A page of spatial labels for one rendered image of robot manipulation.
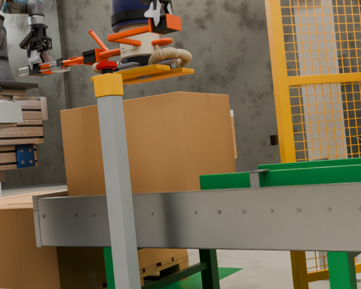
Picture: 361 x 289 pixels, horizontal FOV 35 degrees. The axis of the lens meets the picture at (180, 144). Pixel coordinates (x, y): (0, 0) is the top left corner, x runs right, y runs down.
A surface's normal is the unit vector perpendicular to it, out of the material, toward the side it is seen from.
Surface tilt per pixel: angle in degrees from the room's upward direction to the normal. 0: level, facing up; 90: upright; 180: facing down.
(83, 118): 90
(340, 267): 90
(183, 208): 90
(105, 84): 90
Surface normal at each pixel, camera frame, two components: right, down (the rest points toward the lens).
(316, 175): -0.56, 0.04
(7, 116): 0.87, -0.09
